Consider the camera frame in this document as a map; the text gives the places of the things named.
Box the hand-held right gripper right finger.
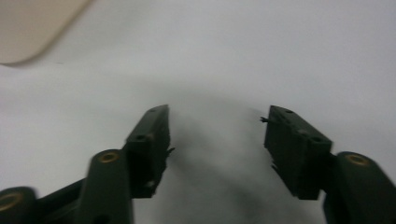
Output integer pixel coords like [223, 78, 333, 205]
[260, 105, 333, 201]

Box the beige board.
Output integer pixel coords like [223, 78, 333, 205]
[0, 0, 93, 65]

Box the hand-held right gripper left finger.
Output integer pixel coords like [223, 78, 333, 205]
[121, 104, 176, 200]

